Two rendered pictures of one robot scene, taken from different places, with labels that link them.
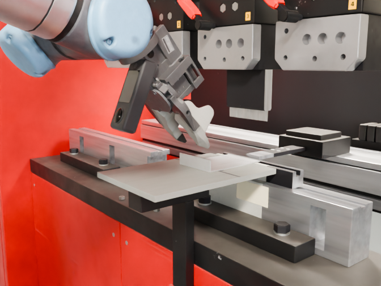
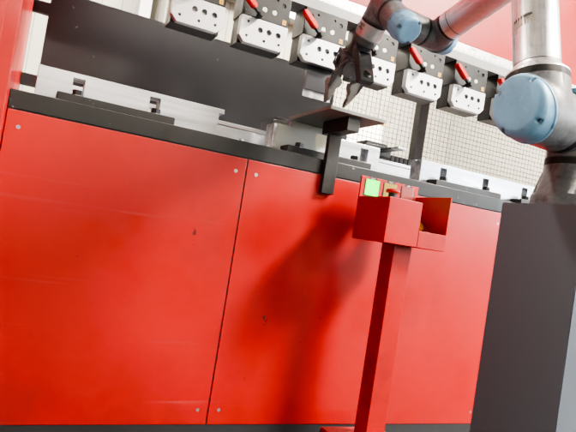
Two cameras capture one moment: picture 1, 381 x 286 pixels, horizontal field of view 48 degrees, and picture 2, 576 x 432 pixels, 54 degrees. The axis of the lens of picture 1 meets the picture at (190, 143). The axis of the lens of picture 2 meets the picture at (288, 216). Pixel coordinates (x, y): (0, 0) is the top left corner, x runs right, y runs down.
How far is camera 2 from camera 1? 1.78 m
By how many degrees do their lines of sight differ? 77
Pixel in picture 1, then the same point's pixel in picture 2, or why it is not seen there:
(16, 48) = (419, 28)
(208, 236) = not seen: hidden behind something
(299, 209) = (354, 150)
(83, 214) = (177, 158)
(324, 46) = (381, 72)
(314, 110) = not seen: hidden behind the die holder
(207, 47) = (309, 48)
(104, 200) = (225, 141)
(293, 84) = (189, 89)
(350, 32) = (391, 69)
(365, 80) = (249, 100)
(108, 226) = (228, 164)
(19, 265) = not seen: outside the picture
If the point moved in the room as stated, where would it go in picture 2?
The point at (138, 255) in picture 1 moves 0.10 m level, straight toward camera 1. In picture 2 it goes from (271, 183) to (306, 188)
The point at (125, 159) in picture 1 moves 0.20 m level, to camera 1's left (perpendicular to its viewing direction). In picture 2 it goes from (180, 113) to (147, 94)
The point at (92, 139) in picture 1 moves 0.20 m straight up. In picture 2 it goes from (110, 86) to (122, 13)
